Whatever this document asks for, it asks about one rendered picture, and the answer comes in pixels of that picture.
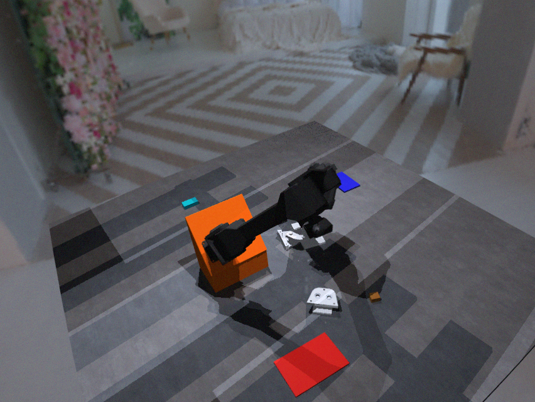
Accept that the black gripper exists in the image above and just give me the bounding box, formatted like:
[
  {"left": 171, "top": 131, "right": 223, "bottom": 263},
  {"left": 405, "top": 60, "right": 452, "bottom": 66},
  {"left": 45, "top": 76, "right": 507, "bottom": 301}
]
[{"left": 297, "top": 215, "right": 333, "bottom": 239}]

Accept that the small cyan block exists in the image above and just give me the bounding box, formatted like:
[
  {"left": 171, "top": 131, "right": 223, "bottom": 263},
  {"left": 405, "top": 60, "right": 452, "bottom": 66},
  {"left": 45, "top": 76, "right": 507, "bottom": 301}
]
[{"left": 182, "top": 197, "right": 199, "bottom": 209}]

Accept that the white metal mounting plate with holes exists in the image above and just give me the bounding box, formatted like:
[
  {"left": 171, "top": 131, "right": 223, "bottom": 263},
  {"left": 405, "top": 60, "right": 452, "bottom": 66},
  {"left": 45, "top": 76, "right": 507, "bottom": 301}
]
[{"left": 278, "top": 230, "right": 298, "bottom": 250}]

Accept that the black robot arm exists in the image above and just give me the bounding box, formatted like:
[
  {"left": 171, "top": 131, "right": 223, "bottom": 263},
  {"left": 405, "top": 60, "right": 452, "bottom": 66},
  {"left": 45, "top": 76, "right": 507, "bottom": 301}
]
[{"left": 202, "top": 162, "right": 341, "bottom": 265}]

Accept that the blue flat plate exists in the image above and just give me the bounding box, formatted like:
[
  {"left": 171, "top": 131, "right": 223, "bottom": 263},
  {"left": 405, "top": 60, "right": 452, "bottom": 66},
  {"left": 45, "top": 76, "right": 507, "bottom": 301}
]
[{"left": 336, "top": 171, "right": 360, "bottom": 193}]

